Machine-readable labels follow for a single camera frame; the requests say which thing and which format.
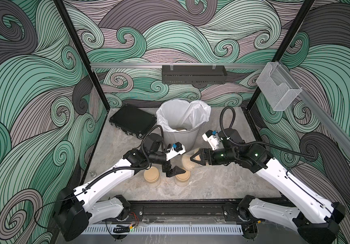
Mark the black corrugated right cable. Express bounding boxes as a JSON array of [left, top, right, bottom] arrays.
[[219, 106, 319, 162]]

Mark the black flat case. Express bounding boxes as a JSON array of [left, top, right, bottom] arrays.
[[109, 104, 157, 139]]

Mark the jar with beige lid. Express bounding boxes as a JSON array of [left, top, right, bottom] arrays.
[[175, 170, 191, 187], [143, 166, 160, 187]]

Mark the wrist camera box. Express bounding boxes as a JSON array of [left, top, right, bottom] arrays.
[[165, 142, 186, 160], [202, 130, 224, 150]]

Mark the white slotted cable duct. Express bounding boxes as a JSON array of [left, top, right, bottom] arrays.
[[82, 224, 244, 235]]

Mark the small colourful card box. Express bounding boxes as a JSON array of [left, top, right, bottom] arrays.
[[171, 151, 178, 158]]

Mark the silver mesh waste bin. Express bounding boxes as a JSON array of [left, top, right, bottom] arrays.
[[163, 122, 207, 151]]

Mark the left jar with beige lid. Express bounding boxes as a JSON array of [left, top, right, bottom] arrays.
[[143, 166, 160, 187]]

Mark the black perforated wall shelf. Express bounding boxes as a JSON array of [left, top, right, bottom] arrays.
[[161, 65, 228, 87]]

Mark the middle jar with beige lid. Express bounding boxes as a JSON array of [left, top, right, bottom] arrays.
[[175, 170, 191, 187]]

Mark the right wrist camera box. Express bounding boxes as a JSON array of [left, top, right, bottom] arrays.
[[202, 130, 224, 150]]

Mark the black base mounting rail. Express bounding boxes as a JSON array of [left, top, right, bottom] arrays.
[[113, 199, 255, 223]]

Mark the clear plastic rice jar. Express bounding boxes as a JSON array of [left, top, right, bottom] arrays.
[[182, 148, 201, 171]]

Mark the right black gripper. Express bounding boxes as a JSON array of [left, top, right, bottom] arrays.
[[191, 148, 237, 165]]

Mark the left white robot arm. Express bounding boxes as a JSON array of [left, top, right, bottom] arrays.
[[52, 147, 185, 242]]

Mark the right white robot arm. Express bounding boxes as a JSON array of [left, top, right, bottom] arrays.
[[190, 145, 346, 244]]

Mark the clear acrylic wall holder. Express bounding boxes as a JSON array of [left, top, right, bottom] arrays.
[[256, 62, 303, 111]]

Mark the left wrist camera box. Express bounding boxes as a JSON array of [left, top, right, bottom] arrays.
[[165, 142, 186, 160]]

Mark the white plastic bin liner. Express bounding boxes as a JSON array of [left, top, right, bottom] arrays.
[[156, 99, 212, 132]]

